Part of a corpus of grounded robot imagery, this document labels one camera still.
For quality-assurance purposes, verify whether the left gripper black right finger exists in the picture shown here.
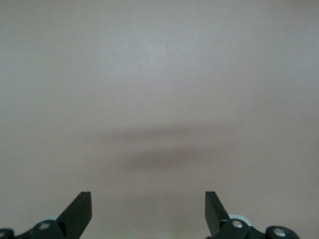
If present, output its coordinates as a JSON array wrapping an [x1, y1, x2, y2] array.
[[205, 191, 299, 239]]

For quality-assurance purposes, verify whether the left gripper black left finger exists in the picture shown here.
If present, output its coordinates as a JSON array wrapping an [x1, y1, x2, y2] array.
[[0, 191, 93, 239]]

